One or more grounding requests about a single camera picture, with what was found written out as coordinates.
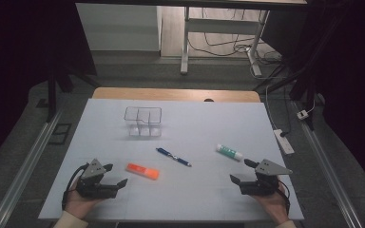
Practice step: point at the white cabinet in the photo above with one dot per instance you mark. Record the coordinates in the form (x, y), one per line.
(120, 28)

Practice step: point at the white desk frame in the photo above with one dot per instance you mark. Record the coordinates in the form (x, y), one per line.
(221, 26)

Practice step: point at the green and white glue stick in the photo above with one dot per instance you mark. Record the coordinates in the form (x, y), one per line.
(229, 152)

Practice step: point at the aluminium floor rail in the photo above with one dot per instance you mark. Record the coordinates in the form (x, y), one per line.
(329, 177)
(28, 164)

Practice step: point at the person's right hand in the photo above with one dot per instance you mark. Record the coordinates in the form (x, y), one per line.
(272, 205)

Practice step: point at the small white adapter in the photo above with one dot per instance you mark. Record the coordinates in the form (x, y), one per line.
(302, 114)

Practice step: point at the white table cover sheet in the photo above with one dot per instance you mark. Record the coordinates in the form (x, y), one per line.
(187, 196)

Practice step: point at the person's left hand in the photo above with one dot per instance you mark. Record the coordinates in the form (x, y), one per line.
(79, 204)

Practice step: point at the white power strip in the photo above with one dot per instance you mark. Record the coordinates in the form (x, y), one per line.
(284, 143)

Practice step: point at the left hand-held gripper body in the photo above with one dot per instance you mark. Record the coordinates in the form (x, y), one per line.
(92, 186)

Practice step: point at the orange highlighter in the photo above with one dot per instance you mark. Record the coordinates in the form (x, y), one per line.
(142, 171)

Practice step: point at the clear plastic organizer box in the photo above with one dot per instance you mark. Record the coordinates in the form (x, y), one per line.
(139, 120)

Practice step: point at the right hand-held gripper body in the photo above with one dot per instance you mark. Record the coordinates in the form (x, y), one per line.
(259, 185)

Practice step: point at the blue pen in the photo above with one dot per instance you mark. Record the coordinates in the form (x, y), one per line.
(172, 156)

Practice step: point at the dark curtain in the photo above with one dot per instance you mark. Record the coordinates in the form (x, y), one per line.
(355, 79)
(12, 79)

